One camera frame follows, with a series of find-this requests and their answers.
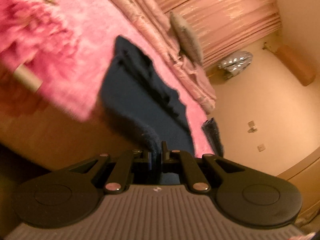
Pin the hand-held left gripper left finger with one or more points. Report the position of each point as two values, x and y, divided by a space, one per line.
149 162

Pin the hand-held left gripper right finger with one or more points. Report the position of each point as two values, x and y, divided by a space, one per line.
164 156

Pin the navy ribbed turtleneck sweater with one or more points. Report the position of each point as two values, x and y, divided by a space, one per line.
212 135

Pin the navy knit garment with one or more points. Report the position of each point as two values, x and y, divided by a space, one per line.
132 97

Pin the crumpled silver foil item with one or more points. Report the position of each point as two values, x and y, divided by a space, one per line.
235 62

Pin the grey pillow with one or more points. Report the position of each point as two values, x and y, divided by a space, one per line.
187 37

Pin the grey and pink quilt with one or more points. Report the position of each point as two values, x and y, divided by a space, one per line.
155 30

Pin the wooden door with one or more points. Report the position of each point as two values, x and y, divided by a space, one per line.
300 170

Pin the pink floral blanket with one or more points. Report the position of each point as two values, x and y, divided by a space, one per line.
75 42

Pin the pink curtain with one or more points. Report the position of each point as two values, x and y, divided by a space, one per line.
225 12

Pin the tan rectangular box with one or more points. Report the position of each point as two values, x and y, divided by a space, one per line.
296 65

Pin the white wall plug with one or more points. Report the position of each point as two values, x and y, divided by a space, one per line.
252 130

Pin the white wall socket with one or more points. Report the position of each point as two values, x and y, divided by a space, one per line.
251 123

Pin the white wall switch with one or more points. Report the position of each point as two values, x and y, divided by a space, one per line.
261 147

